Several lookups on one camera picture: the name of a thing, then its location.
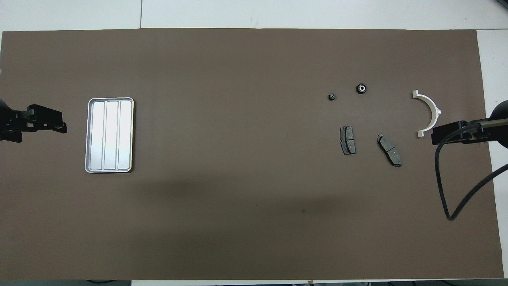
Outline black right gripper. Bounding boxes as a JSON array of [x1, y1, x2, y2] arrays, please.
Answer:
[[431, 100, 508, 148]]

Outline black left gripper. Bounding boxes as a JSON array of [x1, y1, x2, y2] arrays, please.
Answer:
[[0, 99, 67, 143]]

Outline silver metal tray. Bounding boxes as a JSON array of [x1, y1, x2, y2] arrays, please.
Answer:
[[85, 97, 135, 174]]

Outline tapered dark brake pad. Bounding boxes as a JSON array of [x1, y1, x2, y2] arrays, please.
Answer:
[[377, 134, 402, 168]]

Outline rectangular dark brake pad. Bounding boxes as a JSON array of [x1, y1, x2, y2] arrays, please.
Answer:
[[339, 126, 356, 155]]

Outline brown table mat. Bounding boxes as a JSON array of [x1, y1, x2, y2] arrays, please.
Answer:
[[0, 28, 504, 280]]

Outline white curved plastic bracket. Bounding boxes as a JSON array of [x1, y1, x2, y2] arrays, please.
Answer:
[[412, 90, 442, 139]]

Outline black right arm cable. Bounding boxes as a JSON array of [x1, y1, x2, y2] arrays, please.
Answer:
[[435, 121, 508, 221]]

